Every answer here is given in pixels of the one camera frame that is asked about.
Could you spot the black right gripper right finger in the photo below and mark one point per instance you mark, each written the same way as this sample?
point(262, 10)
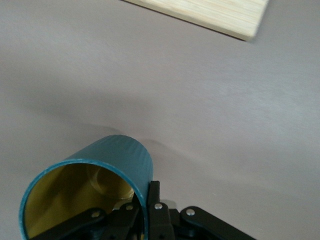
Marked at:
point(160, 222)

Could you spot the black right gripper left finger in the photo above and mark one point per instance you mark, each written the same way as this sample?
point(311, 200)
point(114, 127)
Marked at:
point(120, 220)

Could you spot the teal cup with yellow inside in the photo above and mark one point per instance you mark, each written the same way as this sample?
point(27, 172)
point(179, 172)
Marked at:
point(120, 155)

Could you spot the bamboo cutting board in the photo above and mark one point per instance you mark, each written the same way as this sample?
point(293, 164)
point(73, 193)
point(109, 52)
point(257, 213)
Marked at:
point(212, 15)

